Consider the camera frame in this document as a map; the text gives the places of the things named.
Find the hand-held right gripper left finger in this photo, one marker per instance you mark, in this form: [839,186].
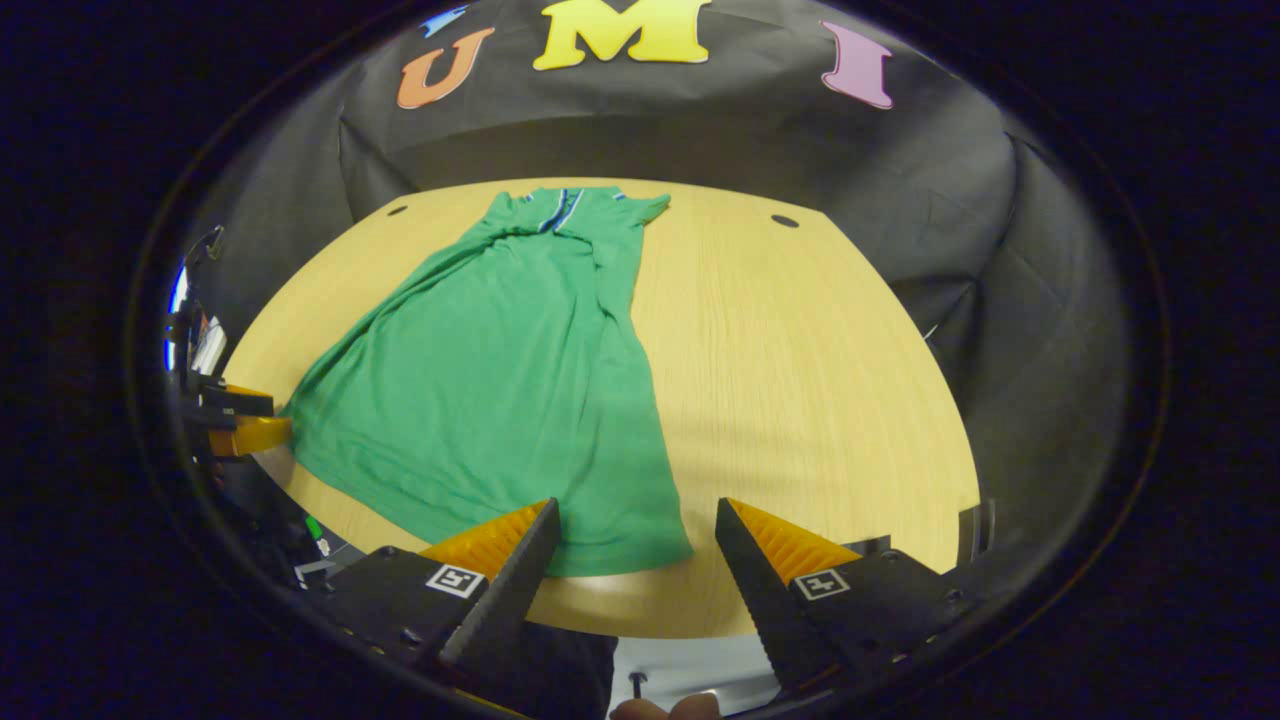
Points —
[510,600]

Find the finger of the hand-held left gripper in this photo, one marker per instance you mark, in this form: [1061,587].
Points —
[255,436]
[240,405]

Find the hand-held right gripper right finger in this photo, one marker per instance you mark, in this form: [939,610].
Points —
[760,600]

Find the green T-shirt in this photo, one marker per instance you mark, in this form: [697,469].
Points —
[480,400]

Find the black backdrop cloth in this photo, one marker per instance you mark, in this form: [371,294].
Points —
[950,200]

